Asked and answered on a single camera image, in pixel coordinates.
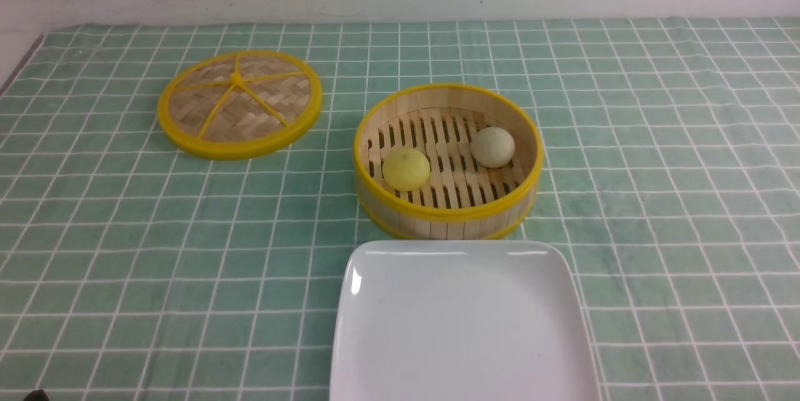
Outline yellow steamed bun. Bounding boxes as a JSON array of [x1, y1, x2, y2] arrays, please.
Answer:
[[382, 148, 431, 192]]

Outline beige steamed bun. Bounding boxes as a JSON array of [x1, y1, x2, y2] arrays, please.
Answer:
[[471, 127, 516, 169]]

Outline white square plate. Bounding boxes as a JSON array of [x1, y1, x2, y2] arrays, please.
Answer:
[[329, 240, 602, 400]]

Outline yellow bamboo steamer basket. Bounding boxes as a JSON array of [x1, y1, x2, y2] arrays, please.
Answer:
[[352, 83, 545, 240]]

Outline yellow bamboo steamer lid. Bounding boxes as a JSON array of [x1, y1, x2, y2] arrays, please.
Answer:
[[156, 50, 323, 160]]

